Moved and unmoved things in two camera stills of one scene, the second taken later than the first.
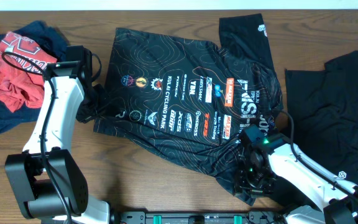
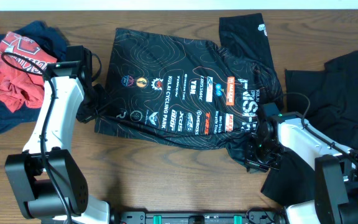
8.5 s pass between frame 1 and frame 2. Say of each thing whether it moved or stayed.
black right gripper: moved
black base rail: stayed
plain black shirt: stayed
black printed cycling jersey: moved
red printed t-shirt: stayed
